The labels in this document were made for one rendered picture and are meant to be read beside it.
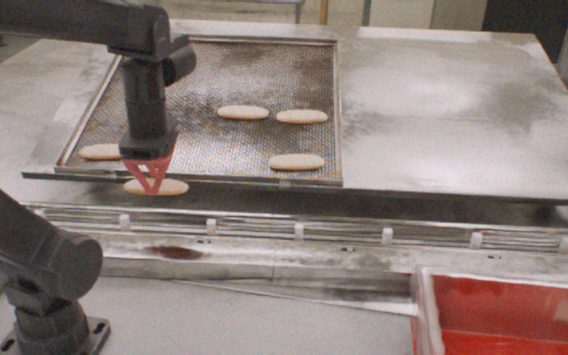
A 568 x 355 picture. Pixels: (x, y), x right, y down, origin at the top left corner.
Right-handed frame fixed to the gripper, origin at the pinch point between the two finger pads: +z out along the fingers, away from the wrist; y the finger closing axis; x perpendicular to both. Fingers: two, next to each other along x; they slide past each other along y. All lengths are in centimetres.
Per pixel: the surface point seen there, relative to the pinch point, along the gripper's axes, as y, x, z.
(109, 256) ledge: -9.6, 5.2, 7.0
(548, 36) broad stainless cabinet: 163, -124, 25
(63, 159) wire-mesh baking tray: 12.1, 19.7, 3.6
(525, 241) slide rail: 0, -59, 9
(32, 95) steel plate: 55, 45, 11
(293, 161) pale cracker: 13.2, -21.1, 2.7
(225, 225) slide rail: 0.8, -10.6, 8.3
